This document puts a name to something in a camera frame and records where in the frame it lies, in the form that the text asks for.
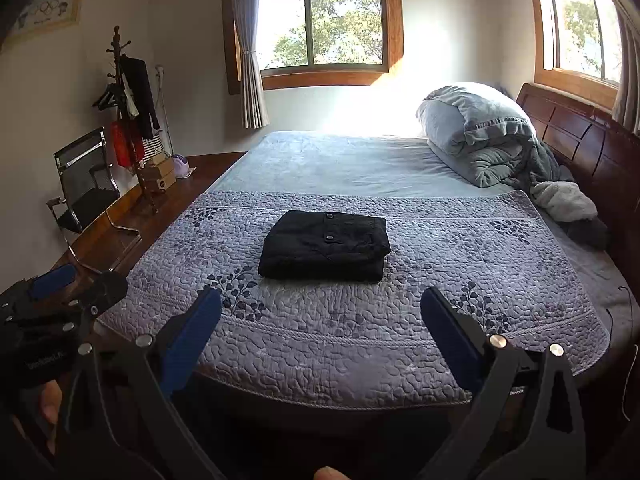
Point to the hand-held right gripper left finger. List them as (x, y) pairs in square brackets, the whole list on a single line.
[(192, 340)]

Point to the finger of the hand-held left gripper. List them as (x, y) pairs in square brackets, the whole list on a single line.
[(107, 290), (52, 280)]

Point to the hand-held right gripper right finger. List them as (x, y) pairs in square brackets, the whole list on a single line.
[(450, 340)]

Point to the black pants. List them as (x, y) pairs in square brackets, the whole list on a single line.
[(320, 250)]

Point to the person's left hand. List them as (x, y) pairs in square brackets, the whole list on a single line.
[(50, 402)]

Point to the person's right hand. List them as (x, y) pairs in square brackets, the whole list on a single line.
[(327, 474)]

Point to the purple quilted bedspread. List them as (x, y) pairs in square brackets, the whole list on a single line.
[(350, 320)]

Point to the black mesh office chair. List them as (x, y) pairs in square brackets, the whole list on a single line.
[(82, 175)]

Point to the small cardboard box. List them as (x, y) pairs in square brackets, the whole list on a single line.
[(155, 159)]

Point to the purple white appliance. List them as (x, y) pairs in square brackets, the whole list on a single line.
[(181, 167)]

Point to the red bag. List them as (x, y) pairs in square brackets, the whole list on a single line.
[(120, 145)]

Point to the striped bag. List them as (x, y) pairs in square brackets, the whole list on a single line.
[(152, 147)]

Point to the dark grey cloth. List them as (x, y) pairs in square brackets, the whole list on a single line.
[(590, 235)]

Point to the white fleece blanket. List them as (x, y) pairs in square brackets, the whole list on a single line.
[(565, 202)]

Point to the black clothes hanger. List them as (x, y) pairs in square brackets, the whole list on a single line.
[(107, 97)]

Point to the bed with grey sheet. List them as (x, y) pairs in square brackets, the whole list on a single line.
[(350, 165)]

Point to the grey folded comforter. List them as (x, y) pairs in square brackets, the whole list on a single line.
[(470, 125)]

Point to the wooden coat rack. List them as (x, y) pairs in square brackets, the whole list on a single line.
[(116, 45)]

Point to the wooden headboard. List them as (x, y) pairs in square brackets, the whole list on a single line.
[(575, 130)]

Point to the grey curtain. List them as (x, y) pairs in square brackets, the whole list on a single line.
[(627, 85), (247, 60)]

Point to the wooden framed window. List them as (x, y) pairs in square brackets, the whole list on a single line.
[(340, 20), (575, 25)]

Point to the framed wall poster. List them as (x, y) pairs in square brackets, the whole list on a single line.
[(47, 7)]

